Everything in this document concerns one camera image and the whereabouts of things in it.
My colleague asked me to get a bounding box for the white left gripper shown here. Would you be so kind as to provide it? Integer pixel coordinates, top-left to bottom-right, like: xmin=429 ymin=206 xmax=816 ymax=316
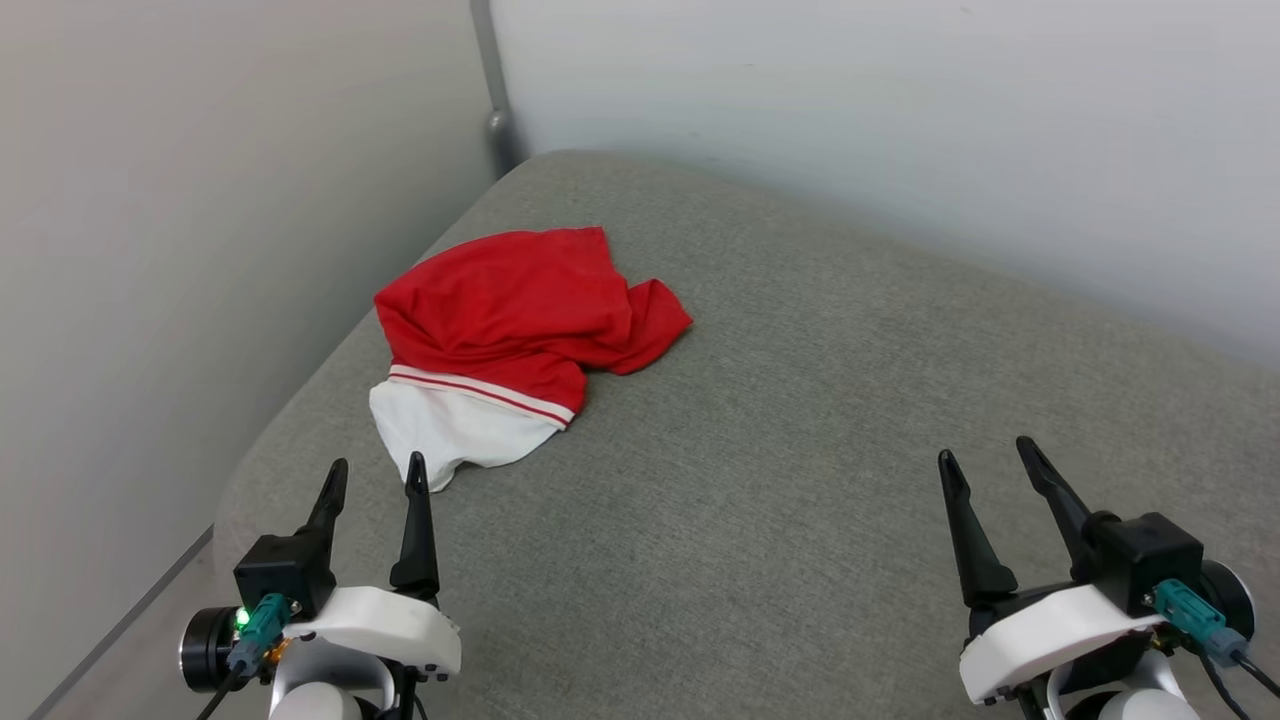
xmin=285 ymin=451 xmax=463 ymax=686

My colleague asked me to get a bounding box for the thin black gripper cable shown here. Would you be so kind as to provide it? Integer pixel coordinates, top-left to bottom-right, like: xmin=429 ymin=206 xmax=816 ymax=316
xmin=1192 ymin=648 xmax=1253 ymax=720
xmin=396 ymin=662 xmax=429 ymax=720

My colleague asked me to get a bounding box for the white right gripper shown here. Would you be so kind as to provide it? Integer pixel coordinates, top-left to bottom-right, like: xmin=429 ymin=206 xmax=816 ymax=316
xmin=937 ymin=436 xmax=1169 ymax=707

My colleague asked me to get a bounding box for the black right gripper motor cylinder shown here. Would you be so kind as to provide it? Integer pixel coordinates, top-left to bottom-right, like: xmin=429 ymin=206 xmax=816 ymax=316
xmin=1198 ymin=559 xmax=1257 ymax=641

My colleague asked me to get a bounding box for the red and white jersey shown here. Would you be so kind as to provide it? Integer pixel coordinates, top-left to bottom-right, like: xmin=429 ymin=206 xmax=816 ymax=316
xmin=368 ymin=227 xmax=694 ymax=493

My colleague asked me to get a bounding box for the left camera cable teal plug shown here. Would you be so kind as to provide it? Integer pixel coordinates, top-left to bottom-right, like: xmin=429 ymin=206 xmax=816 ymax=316
xmin=194 ymin=592 xmax=298 ymax=720

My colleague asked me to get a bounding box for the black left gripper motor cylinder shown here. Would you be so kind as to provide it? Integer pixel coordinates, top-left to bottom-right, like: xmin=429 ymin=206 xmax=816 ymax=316
xmin=179 ymin=606 xmax=247 ymax=693

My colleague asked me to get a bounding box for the grey metal pipe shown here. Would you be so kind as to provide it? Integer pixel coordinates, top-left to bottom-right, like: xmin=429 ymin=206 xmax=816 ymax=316
xmin=469 ymin=0 xmax=527 ymax=177

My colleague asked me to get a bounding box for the thin black right gripper cable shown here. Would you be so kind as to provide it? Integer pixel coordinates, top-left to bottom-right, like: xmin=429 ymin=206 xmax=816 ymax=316
xmin=1192 ymin=648 xmax=1253 ymax=720

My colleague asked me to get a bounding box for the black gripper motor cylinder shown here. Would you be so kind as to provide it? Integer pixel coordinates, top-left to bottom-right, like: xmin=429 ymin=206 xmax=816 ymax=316
xmin=179 ymin=606 xmax=247 ymax=693
xmin=1198 ymin=559 xmax=1257 ymax=641

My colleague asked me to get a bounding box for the thin black left gripper cable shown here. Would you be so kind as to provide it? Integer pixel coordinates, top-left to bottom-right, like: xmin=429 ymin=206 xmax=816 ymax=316
xmin=396 ymin=662 xmax=429 ymax=720

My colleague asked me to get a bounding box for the camera cable teal plug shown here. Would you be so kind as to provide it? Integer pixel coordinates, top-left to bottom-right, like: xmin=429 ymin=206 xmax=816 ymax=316
xmin=194 ymin=592 xmax=298 ymax=720
xmin=1150 ymin=580 xmax=1280 ymax=699

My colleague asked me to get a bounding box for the right camera cable teal plug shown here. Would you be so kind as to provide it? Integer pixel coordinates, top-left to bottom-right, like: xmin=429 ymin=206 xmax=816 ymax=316
xmin=1150 ymin=580 xmax=1280 ymax=699

